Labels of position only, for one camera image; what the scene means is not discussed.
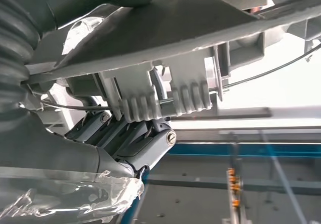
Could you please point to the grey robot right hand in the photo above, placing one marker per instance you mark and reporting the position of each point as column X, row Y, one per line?
column 50, row 156

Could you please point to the crinkled clear plastic film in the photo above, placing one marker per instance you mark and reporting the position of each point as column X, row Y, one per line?
column 62, row 199

